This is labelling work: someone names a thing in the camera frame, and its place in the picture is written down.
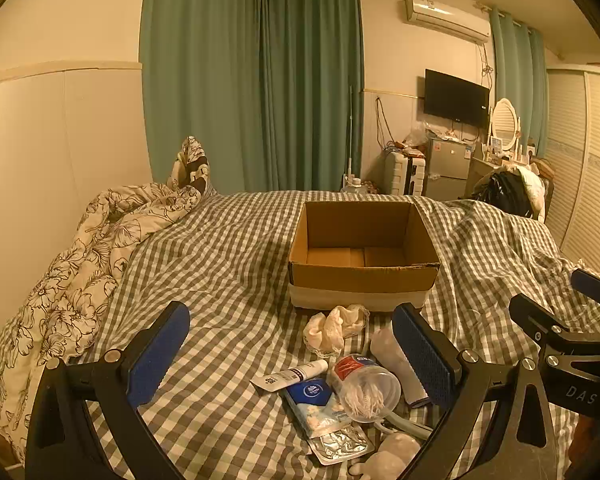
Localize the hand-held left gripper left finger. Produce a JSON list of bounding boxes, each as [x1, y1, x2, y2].
[[25, 301, 192, 480]]

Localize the blue tissue pack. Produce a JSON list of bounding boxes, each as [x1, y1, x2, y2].
[[282, 379, 354, 439]]

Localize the grey curved plastic piece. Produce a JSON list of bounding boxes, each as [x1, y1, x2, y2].
[[375, 412, 434, 442]]

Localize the narrow green curtain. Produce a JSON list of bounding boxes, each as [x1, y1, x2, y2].
[[490, 5, 550, 159]]

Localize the clear cotton swab container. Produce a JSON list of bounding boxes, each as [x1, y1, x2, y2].
[[328, 353, 402, 422]]

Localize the silver blister pack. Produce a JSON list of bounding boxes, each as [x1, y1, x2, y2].
[[307, 422, 376, 466]]

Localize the black wall television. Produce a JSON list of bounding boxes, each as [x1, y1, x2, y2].
[[424, 68, 491, 129]]

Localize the grey checked bed sheet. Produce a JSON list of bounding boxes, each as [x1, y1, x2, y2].
[[0, 190, 600, 480]]

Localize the hanging wall cables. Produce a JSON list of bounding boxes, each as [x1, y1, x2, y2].
[[374, 95, 389, 147]]

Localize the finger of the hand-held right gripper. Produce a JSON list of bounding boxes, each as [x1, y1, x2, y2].
[[509, 293, 572, 347], [571, 268, 600, 322]]

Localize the white oval vanity mirror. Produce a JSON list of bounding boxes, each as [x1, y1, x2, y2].
[[487, 98, 524, 159]]

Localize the wide green curtain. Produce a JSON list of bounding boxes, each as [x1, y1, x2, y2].
[[256, 0, 366, 194], [139, 0, 262, 195]]

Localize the small grey fridge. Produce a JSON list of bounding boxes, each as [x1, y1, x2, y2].
[[424, 137, 479, 201]]

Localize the cardboard box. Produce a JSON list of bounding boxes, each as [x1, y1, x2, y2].
[[287, 201, 442, 311]]

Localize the black bag on chair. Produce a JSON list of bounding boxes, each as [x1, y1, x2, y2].
[[471, 167, 537, 219]]

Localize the white garment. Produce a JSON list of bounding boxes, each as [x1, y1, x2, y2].
[[511, 165, 549, 222]]

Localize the white plush toy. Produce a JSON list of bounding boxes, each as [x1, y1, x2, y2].
[[349, 432, 422, 480]]

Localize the floral quilt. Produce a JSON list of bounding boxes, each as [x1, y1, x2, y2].
[[0, 136, 217, 457]]

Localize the white mop handle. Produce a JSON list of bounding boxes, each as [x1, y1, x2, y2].
[[346, 85, 357, 181]]

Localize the white plastic bag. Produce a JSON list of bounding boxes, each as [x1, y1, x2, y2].
[[303, 304, 371, 352]]

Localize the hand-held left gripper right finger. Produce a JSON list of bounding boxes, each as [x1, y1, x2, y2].
[[392, 302, 559, 480]]

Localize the clear plastic bag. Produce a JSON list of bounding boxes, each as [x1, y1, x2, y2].
[[402, 122, 432, 150]]

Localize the dressing table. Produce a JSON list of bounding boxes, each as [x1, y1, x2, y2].
[[466, 155, 512, 197]]

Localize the white louvred wardrobe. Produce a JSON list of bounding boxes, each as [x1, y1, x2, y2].
[[545, 65, 600, 267]]

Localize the white ribbed suitcase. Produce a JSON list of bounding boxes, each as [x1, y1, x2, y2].
[[384, 152, 427, 197]]

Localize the white squeeze tube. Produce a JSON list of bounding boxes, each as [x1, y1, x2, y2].
[[250, 359, 329, 392]]

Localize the white air conditioner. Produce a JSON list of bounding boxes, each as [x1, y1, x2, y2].
[[399, 0, 491, 44]]

